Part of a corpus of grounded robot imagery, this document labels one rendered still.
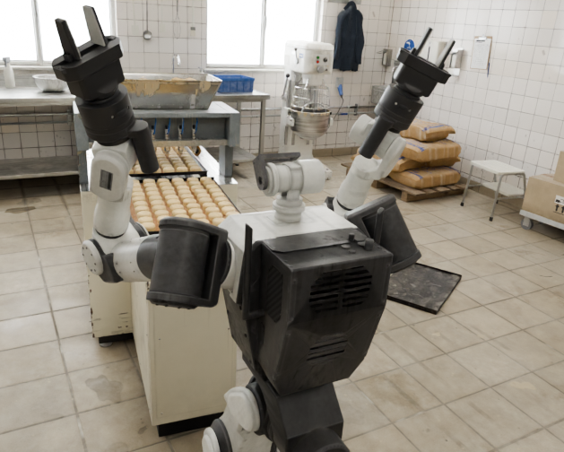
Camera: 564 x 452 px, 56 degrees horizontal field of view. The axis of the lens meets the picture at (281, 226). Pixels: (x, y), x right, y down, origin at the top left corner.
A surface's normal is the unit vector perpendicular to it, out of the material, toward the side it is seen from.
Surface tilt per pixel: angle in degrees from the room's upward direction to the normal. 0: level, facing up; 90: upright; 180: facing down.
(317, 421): 45
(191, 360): 90
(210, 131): 90
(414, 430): 0
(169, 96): 115
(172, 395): 90
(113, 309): 90
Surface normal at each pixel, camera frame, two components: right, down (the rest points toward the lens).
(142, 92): 0.29, 0.72
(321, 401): 0.35, -0.41
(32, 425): 0.06, -0.93
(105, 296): 0.35, 0.36
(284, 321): -0.90, 0.11
